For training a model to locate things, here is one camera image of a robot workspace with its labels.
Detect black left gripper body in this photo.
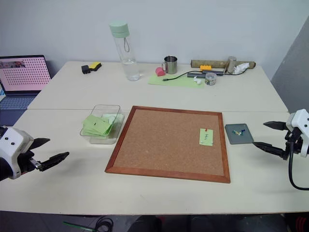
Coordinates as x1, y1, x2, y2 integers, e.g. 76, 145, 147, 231
18, 149, 41, 174

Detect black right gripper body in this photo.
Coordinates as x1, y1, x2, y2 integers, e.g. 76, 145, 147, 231
284, 128, 303, 154

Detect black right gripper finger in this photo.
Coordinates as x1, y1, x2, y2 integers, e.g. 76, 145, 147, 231
263, 121, 288, 132
252, 141, 290, 160

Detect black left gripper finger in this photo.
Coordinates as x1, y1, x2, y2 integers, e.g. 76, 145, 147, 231
30, 137, 51, 151
38, 151, 70, 173

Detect green paper note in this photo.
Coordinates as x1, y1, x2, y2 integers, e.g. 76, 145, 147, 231
199, 128, 214, 147

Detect small round tin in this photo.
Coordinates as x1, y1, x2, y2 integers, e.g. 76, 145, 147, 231
204, 73, 217, 86

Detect wooden framed cork board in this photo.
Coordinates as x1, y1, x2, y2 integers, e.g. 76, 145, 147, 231
104, 105, 231, 184

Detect grey pin tray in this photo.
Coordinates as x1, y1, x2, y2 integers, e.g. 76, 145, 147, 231
225, 123, 254, 145

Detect clear plastic container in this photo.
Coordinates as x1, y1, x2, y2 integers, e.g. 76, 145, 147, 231
80, 104, 125, 145

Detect stack of green notes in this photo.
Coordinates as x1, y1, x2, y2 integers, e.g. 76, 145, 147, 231
83, 113, 125, 139

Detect grey partition panel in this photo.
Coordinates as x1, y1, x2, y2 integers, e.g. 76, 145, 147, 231
270, 22, 309, 114

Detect white crumpled tissue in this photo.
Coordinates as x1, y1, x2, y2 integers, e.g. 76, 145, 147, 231
232, 63, 250, 75

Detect green thin stick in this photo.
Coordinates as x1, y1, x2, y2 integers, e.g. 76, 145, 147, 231
63, 221, 94, 232

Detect open laptop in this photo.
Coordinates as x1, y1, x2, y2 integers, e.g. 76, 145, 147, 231
0, 55, 52, 127

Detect metal cylinder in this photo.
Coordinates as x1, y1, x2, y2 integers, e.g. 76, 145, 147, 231
224, 56, 238, 74

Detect red black object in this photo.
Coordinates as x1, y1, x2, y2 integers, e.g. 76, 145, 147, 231
295, 216, 309, 232

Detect grey USB hub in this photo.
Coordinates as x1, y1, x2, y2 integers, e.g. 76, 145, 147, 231
187, 70, 225, 79

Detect wooden roll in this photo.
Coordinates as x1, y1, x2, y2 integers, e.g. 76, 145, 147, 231
190, 59, 256, 70

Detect green paper sheet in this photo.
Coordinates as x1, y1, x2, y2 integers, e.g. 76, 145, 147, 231
147, 73, 206, 88

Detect metal mug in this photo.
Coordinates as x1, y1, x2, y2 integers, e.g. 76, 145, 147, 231
161, 56, 179, 75

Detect clear bottle with green lid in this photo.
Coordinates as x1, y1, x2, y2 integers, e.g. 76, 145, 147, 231
109, 21, 141, 82

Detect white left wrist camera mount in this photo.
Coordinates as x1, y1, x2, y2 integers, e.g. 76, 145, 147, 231
0, 127, 35, 180

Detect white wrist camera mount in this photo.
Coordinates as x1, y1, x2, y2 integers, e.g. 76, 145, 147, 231
0, 127, 35, 180
286, 109, 309, 158

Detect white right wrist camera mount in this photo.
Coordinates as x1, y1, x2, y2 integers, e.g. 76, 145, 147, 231
286, 109, 309, 158

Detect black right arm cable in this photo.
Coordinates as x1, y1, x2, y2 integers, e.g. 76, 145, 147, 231
288, 141, 309, 190

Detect black coiled floor cable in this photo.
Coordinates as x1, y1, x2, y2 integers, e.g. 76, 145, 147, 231
95, 215, 114, 232

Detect black USB cable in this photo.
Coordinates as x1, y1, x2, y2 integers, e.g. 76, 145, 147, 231
162, 71, 206, 82

